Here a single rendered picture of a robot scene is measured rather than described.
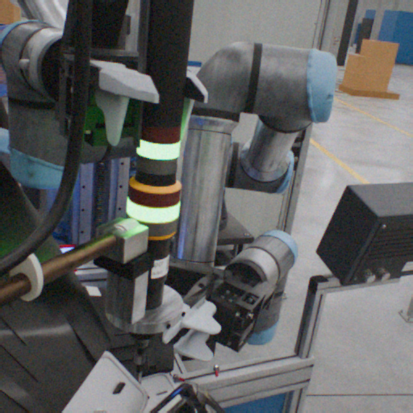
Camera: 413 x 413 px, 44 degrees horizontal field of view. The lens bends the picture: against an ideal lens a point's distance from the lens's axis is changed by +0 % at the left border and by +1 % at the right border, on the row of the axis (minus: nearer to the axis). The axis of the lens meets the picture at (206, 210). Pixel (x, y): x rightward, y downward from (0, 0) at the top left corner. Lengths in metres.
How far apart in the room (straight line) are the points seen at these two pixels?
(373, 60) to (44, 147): 12.38
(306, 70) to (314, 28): 1.84
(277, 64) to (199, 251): 0.33
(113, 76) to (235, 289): 0.40
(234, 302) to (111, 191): 0.68
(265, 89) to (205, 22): 1.56
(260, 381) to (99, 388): 0.75
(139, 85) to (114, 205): 0.95
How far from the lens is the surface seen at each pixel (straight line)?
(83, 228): 1.31
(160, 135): 0.39
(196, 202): 0.85
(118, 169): 1.27
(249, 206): 2.75
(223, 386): 1.12
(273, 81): 0.84
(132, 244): 0.39
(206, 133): 0.84
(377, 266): 1.15
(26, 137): 0.64
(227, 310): 0.68
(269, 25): 2.54
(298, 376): 1.22
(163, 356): 0.60
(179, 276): 0.74
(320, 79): 0.85
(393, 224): 1.07
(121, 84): 0.38
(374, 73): 12.96
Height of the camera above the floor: 1.56
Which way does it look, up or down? 22 degrees down
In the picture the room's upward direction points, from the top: 7 degrees clockwise
